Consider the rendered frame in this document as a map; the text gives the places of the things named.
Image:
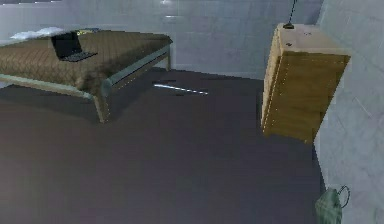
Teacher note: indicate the black thin lamp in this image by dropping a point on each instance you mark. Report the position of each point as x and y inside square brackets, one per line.
[290, 20]

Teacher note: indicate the bed with brown cover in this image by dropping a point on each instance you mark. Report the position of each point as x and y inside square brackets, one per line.
[36, 61]

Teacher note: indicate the light wooden cabinet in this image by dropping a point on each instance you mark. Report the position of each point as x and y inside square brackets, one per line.
[301, 93]

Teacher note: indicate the white pillow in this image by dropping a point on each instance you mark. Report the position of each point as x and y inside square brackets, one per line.
[35, 33]

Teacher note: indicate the small yellow object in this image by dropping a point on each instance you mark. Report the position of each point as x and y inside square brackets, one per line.
[82, 32]

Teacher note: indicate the black open laptop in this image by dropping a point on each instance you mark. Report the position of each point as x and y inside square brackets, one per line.
[68, 48]

